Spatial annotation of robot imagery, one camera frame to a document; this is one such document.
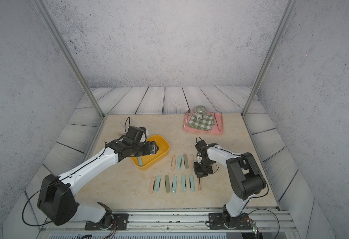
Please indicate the green checkered cloth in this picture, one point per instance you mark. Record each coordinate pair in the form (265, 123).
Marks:
(206, 124)

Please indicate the striped ceramic cup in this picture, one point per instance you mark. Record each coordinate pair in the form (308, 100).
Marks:
(200, 113)

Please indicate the aluminium rail base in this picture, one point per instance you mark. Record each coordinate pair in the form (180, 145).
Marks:
(181, 224)

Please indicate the pink folding fruit knife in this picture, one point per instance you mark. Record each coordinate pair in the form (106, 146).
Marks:
(173, 162)

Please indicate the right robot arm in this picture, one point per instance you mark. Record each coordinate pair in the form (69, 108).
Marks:
(246, 178)

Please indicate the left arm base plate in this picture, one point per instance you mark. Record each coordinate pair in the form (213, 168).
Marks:
(119, 221)

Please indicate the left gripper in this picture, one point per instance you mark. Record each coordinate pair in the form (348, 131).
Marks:
(150, 151)

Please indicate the teal knife in box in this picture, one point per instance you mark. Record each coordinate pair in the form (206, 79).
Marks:
(140, 162)

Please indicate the right aluminium frame post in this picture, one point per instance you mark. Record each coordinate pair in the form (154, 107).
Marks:
(287, 15)

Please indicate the pink plastic tray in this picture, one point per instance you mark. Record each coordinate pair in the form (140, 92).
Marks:
(213, 131)

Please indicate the teal folding fruit knife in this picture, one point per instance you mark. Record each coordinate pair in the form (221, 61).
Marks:
(157, 183)

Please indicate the left aluminium frame post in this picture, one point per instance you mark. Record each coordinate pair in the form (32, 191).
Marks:
(52, 28)

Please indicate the pink handled spoon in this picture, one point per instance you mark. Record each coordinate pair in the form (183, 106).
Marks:
(187, 114)

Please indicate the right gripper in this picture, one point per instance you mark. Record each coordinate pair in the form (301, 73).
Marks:
(199, 173)

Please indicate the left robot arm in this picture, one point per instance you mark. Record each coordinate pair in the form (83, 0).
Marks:
(57, 195)

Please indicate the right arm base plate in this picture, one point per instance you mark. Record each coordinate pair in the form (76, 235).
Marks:
(223, 221)

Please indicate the clear plastic cup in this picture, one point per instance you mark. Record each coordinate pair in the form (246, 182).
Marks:
(126, 122)

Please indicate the aluminium frame post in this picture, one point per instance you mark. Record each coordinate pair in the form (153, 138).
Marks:
(52, 28)
(287, 15)

